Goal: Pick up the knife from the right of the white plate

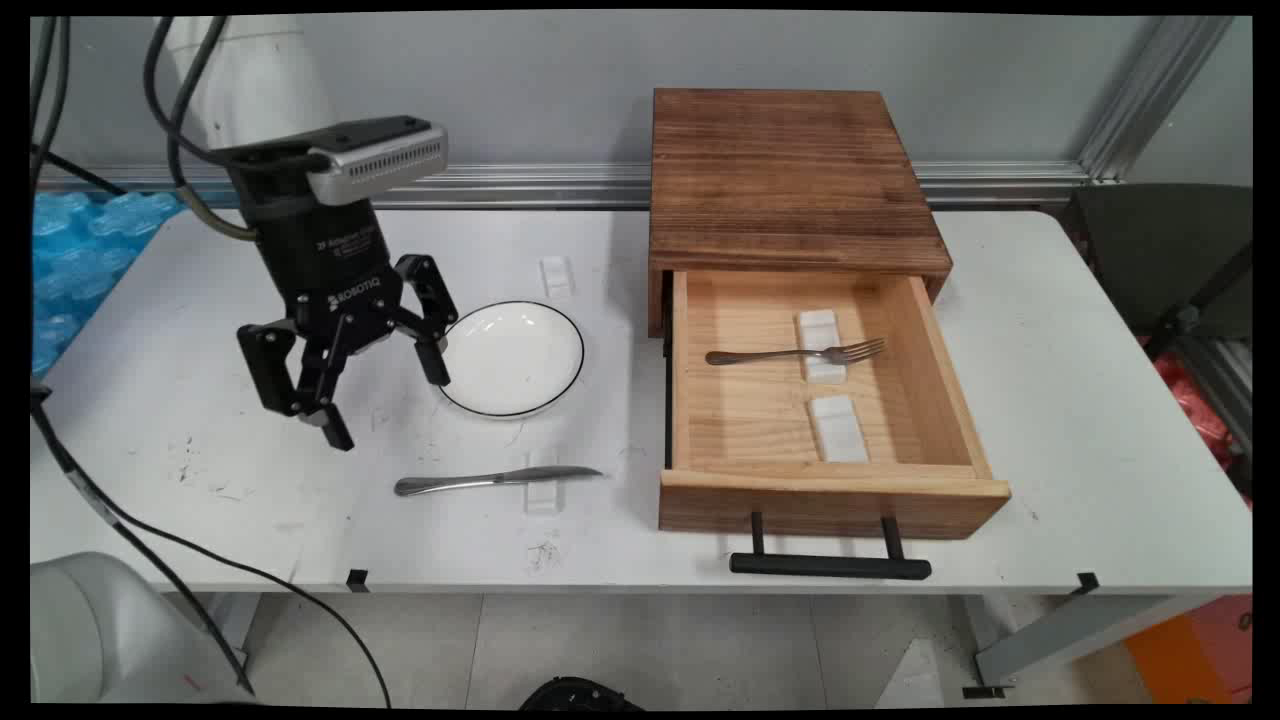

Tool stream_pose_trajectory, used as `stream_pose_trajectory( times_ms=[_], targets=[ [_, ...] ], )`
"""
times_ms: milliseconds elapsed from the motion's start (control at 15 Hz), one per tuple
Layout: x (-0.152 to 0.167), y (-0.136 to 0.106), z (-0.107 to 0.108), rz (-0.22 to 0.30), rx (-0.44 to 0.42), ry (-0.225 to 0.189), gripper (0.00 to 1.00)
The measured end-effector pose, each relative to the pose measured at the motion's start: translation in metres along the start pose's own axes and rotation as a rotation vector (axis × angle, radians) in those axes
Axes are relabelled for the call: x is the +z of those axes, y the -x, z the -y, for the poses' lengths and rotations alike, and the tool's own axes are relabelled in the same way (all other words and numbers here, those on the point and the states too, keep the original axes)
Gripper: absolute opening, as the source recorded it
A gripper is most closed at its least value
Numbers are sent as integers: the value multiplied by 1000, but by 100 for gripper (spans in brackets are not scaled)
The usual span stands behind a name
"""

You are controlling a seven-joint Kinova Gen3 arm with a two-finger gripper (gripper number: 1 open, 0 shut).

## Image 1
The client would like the red bag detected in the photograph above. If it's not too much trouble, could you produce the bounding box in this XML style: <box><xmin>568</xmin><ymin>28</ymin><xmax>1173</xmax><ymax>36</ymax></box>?
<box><xmin>1140</xmin><ymin>335</ymin><xmax>1253</xmax><ymax>501</ymax></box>

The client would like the thin black floor cable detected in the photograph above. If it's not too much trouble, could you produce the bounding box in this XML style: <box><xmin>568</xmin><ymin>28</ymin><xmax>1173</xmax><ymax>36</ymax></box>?
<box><xmin>105</xmin><ymin>510</ymin><xmax>394</xmax><ymax>709</ymax></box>

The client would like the orange box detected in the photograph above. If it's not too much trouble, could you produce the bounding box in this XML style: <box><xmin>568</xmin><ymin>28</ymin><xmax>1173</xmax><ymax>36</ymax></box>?
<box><xmin>1122</xmin><ymin>595</ymin><xmax>1253</xmax><ymax>705</ymax></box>

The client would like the blue bubble wrap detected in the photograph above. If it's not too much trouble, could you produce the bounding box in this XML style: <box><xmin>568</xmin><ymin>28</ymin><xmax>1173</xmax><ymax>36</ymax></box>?
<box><xmin>30</xmin><ymin>190</ymin><xmax>187</xmax><ymax>380</ymax></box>

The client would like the black hanging cable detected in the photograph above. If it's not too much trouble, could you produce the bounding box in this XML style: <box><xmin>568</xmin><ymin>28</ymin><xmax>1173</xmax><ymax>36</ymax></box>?
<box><xmin>30</xmin><ymin>15</ymin><xmax>72</xmax><ymax>193</ymax></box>

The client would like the grey table leg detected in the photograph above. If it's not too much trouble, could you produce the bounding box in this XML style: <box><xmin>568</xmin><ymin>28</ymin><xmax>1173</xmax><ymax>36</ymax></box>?
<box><xmin>962</xmin><ymin>595</ymin><xmax>1197</xmax><ymax>700</ymax></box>

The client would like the diagonal aluminium frame post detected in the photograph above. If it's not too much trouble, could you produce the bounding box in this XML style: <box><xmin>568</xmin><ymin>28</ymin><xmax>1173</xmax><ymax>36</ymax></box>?
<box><xmin>1075</xmin><ymin>15</ymin><xmax>1237</xmax><ymax>187</ymax></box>

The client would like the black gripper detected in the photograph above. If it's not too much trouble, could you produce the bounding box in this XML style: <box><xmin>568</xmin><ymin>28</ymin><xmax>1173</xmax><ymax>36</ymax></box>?
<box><xmin>230</xmin><ymin>163</ymin><xmax>460</xmax><ymax>454</ymax></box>

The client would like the dark wooden cabinet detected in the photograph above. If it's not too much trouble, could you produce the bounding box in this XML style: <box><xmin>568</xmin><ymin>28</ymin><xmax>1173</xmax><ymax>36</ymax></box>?
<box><xmin>648</xmin><ymin>88</ymin><xmax>955</xmax><ymax>339</ymax></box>

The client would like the thick black floor cable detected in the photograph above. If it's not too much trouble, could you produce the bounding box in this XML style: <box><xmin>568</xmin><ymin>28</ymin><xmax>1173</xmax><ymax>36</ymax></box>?
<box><xmin>30</xmin><ymin>385</ymin><xmax>257</xmax><ymax>696</ymax></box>

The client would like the white plate with black rim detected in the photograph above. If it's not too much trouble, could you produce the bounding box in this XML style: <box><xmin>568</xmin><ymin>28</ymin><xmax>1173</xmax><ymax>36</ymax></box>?
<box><xmin>434</xmin><ymin>300</ymin><xmax>587</xmax><ymax>421</ymax></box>

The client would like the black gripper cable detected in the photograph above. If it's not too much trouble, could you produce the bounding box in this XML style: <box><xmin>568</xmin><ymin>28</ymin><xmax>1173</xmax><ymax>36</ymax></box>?
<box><xmin>143</xmin><ymin>15</ymin><xmax>237</xmax><ymax>167</ymax></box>

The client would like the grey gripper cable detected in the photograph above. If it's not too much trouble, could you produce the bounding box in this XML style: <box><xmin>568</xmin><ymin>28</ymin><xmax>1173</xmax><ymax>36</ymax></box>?
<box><xmin>165</xmin><ymin>15</ymin><xmax>262</xmax><ymax>244</ymax></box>

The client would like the horizontal aluminium frame rail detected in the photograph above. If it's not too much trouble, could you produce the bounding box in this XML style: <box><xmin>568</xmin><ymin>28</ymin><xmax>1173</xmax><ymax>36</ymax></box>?
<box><xmin>40</xmin><ymin>160</ymin><xmax>1093</xmax><ymax>212</ymax></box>

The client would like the silver table knife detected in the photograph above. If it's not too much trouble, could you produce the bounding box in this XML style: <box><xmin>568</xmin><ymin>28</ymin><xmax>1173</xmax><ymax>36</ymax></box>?
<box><xmin>394</xmin><ymin>465</ymin><xmax>605</xmax><ymax>498</ymax></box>

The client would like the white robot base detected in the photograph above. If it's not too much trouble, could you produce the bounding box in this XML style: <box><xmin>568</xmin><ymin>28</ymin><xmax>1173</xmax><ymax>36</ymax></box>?
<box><xmin>30</xmin><ymin>552</ymin><xmax>257</xmax><ymax>705</ymax></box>

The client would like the light wooden drawer black handle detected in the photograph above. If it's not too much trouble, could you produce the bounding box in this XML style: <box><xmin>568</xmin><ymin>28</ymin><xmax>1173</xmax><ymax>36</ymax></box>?
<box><xmin>657</xmin><ymin>268</ymin><xmax>1013</xmax><ymax>582</ymax></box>

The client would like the silver fork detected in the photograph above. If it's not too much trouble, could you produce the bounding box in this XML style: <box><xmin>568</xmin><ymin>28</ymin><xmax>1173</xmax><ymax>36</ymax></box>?
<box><xmin>705</xmin><ymin>338</ymin><xmax>887</xmax><ymax>368</ymax></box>

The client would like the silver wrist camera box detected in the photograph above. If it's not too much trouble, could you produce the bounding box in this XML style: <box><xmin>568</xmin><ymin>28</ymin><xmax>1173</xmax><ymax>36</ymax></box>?
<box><xmin>300</xmin><ymin>116</ymin><xmax>450</xmax><ymax>207</ymax></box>

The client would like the black round floor object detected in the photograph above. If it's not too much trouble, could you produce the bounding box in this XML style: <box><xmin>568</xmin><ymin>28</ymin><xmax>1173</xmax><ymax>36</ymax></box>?
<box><xmin>518</xmin><ymin>677</ymin><xmax>647</xmax><ymax>711</ymax></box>

